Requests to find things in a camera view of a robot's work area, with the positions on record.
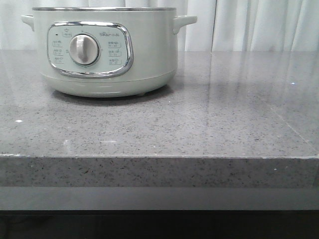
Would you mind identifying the pale green electric cooking pot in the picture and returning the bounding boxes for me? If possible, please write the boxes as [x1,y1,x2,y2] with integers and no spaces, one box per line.
[21,7,197,98]

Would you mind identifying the white pleated curtain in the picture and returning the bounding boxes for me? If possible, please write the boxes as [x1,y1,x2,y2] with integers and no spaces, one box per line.
[0,0,319,51]

